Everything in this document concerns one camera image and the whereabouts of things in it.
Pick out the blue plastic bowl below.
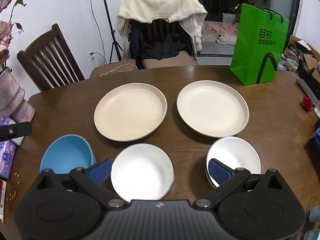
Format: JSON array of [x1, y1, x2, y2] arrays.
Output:
[[40, 134, 97, 174]]

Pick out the studio light on tripod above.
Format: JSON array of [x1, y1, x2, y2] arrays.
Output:
[[103, 0, 123, 63]]

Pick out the dried pink roses bouquet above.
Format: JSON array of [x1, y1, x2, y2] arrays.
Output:
[[0, 0, 40, 67]]

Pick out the red gift box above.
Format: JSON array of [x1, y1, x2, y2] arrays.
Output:
[[0, 180, 7, 223]]

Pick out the purple tissue pack front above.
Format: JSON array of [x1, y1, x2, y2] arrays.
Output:
[[0, 140, 16, 179]]

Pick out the chair with cream blanket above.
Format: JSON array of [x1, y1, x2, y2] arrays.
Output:
[[116, 0, 207, 69]]

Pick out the dark wooden chair left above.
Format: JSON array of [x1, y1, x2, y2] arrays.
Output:
[[17, 23, 85, 91]]

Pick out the small red flower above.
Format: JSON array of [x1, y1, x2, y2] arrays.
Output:
[[300, 96, 313, 112]]

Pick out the white bowl black rim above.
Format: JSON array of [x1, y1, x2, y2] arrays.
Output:
[[111, 143, 175, 202], [206, 137, 261, 187]]

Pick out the purple tissue pack rear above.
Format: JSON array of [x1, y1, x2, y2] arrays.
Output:
[[0, 117, 24, 146]]

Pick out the blue Manhua tissue box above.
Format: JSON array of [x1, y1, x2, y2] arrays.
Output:
[[310, 128, 320, 153]]

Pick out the purple tissue pack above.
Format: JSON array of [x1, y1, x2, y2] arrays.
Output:
[[0, 117, 24, 146], [0, 140, 16, 179]]

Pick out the cream plate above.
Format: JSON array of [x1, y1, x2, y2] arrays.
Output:
[[94, 83, 168, 142], [176, 80, 249, 138]]

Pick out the white plush toy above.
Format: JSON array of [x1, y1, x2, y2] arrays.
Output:
[[216, 33, 237, 46]]

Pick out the purple textured vase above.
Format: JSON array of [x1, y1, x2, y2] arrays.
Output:
[[0, 68, 35, 123]]

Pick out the green paper shopping bag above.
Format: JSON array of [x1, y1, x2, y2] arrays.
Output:
[[230, 4, 290, 85]]

